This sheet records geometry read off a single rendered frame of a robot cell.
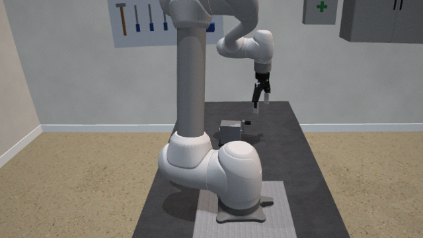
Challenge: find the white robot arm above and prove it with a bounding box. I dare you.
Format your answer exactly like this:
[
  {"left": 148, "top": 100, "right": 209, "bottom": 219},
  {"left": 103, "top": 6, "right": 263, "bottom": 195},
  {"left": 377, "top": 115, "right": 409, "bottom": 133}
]
[{"left": 158, "top": 0, "right": 274, "bottom": 224}]

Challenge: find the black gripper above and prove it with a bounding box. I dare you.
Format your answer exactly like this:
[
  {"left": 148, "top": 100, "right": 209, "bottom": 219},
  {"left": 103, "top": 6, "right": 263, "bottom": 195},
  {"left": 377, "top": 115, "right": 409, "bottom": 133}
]
[{"left": 252, "top": 72, "right": 270, "bottom": 114}]

